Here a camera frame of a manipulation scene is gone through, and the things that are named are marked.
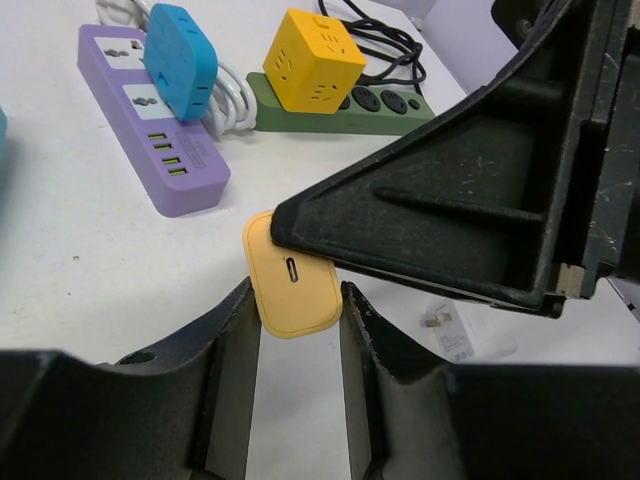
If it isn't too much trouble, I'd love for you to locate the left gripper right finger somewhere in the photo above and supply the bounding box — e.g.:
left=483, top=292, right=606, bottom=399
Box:
left=340, top=282, right=639, bottom=479

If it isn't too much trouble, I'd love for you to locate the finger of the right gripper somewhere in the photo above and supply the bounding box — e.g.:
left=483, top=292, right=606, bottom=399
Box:
left=270, top=1, right=639, bottom=318

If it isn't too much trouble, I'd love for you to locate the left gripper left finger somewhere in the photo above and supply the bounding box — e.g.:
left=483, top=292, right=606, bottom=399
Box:
left=1, top=281, right=261, bottom=479

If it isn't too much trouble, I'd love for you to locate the white plug of purple strip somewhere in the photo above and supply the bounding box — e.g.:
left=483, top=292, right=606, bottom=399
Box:
left=420, top=298, right=518, bottom=363

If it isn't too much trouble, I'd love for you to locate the orange small plug adapter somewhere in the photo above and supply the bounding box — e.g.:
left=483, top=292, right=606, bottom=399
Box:
left=242, top=211, right=343, bottom=339

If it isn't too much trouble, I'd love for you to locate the green power strip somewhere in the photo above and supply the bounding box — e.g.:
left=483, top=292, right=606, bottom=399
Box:
left=247, top=72, right=435, bottom=136

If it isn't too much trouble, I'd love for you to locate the purple power strip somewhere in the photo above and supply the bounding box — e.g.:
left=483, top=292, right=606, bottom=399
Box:
left=77, top=24, right=231, bottom=217

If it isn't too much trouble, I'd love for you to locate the yellow cube socket adapter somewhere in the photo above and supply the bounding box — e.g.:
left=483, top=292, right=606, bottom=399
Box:
left=263, top=8, right=367, bottom=114

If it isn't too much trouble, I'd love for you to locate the blue square plug adapter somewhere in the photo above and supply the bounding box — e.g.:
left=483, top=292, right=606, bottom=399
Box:
left=143, top=3, right=218, bottom=122

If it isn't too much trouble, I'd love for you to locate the black power cable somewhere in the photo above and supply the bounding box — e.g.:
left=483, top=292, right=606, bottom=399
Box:
left=317, top=0, right=426, bottom=94

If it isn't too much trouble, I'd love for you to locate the white coiled power cable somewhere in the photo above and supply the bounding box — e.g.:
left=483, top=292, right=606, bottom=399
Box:
left=94, top=0, right=259, bottom=137

